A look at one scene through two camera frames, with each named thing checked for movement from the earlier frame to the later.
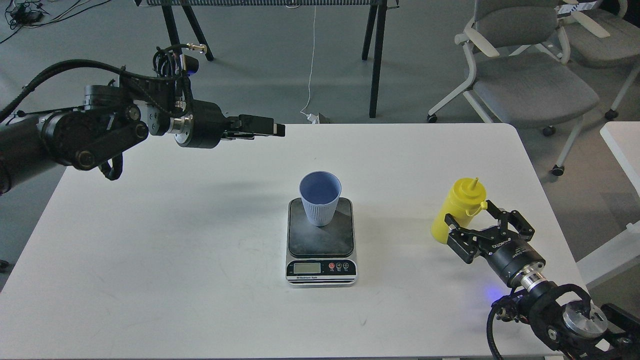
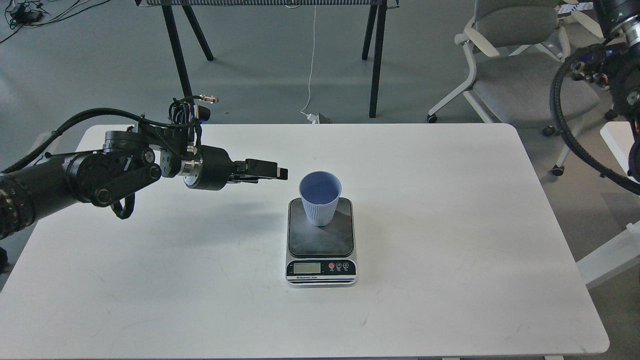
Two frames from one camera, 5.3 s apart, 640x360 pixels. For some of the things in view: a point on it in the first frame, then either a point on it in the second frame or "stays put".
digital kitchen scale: x=318 y=256 stays put
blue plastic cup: x=320 y=191 stays put
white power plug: x=312 y=117 stays put
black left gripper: x=203 y=126 to x=213 y=171
